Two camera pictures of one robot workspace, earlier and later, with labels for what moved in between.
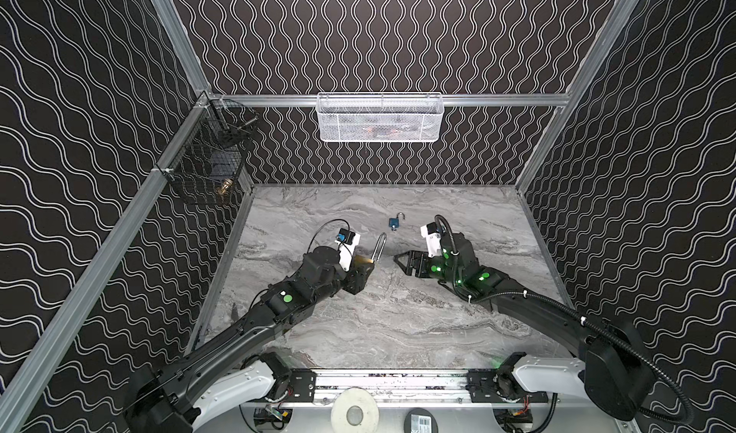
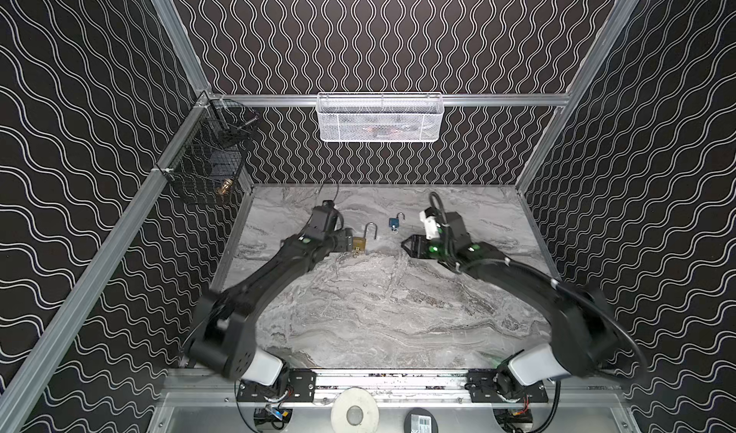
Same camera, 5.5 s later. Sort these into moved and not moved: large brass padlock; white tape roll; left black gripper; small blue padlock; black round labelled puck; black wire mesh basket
Moved: large brass padlock; left black gripper
Not moved: black round labelled puck; black wire mesh basket; small blue padlock; white tape roll
